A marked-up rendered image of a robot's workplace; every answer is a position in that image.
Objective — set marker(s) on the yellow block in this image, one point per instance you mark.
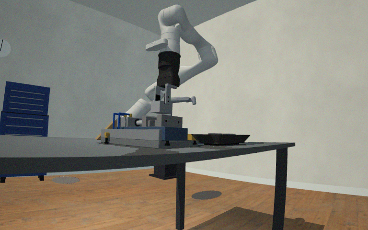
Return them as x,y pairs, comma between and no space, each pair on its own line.
190,137

